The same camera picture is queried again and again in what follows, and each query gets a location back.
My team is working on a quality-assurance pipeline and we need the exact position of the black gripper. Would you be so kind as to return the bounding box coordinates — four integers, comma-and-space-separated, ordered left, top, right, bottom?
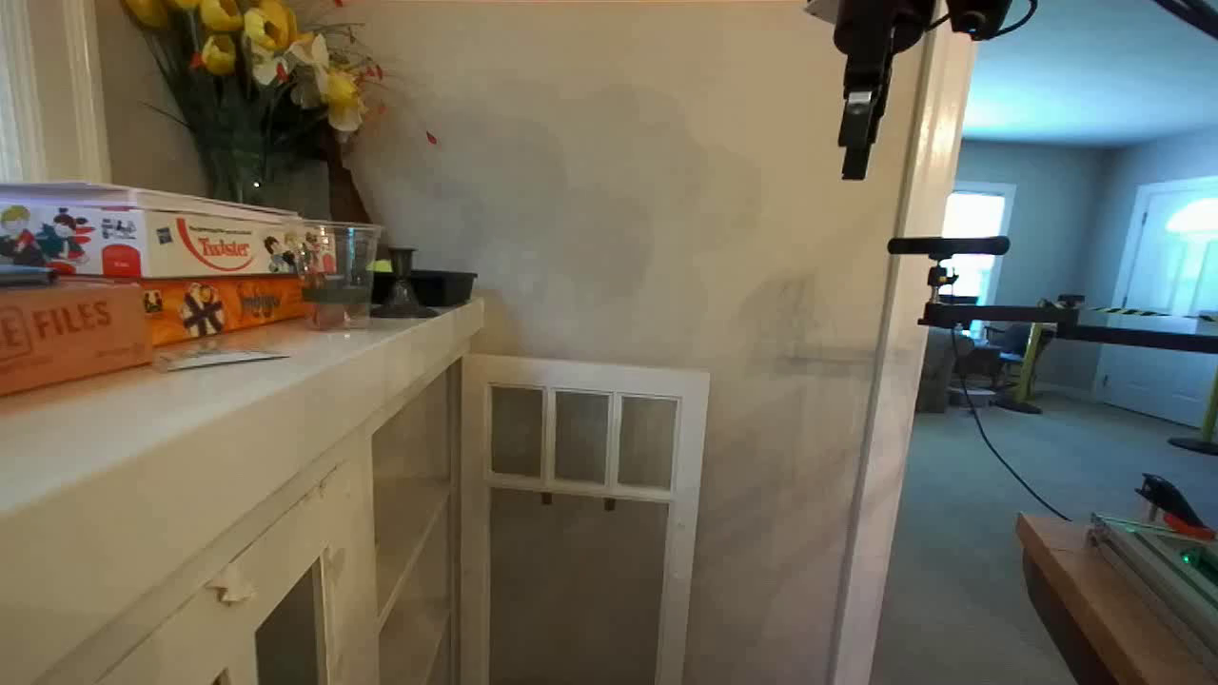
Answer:
829, 0, 941, 184

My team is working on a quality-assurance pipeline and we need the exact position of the yellow-green stand leg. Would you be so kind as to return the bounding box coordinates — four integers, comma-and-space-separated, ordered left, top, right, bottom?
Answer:
1170, 364, 1218, 461
1008, 321, 1062, 420

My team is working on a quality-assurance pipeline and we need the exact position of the white panelled door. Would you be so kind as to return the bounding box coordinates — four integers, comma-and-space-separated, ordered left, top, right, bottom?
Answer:
1097, 170, 1218, 435

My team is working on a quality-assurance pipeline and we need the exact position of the black plastic tray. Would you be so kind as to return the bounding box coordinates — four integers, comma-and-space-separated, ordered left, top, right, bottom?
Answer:
408, 268, 485, 312

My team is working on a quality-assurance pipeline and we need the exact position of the black and red tool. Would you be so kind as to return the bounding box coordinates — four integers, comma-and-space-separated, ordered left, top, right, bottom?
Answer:
1130, 468, 1218, 544

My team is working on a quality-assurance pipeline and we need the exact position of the small black candle holder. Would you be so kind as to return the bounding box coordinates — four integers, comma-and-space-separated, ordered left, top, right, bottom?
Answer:
370, 244, 429, 321

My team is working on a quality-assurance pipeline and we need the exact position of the clear glass cup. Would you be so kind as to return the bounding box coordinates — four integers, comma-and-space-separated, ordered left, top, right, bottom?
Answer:
302, 222, 385, 333

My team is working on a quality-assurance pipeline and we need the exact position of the yellow white flower bouquet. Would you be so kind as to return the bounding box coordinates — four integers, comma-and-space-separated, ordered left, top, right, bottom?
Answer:
120, 0, 441, 207

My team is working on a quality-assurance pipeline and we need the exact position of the clear glass flower vase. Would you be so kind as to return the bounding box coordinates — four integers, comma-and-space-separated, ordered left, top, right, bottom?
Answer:
200, 106, 305, 211

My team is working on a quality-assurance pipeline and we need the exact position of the closed white cabinet door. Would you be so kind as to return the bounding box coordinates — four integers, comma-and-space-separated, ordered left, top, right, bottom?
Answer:
87, 447, 385, 685

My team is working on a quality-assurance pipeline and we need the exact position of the orange board game box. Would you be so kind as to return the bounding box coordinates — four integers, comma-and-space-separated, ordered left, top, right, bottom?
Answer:
137, 276, 318, 350

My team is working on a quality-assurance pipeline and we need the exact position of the white board game box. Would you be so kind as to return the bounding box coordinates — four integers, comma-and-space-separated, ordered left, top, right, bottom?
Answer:
0, 180, 320, 284

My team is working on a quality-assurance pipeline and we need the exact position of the flat white paper card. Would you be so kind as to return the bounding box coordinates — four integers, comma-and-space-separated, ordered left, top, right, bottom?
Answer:
151, 343, 290, 378

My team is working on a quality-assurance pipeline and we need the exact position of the white glass-door cabinet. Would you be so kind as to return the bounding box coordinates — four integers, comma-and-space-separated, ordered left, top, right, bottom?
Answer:
0, 296, 493, 685

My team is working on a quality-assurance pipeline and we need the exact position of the brown files box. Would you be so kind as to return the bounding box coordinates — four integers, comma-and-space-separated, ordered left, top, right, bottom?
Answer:
0, 278, 155, 401

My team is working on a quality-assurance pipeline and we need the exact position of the black stereo camera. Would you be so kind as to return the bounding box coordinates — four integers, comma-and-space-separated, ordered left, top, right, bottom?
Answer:
883, 232, 1013, 263

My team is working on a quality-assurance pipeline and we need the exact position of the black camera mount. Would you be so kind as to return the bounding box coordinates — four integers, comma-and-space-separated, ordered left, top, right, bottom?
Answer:
927, 254, 963, 310

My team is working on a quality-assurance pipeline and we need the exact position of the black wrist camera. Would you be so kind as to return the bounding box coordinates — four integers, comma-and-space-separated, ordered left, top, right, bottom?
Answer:
943, 0, 1020, 43

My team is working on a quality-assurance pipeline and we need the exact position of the black camera cable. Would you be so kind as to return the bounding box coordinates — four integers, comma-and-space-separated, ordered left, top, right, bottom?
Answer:
949, 339, 1079, 525

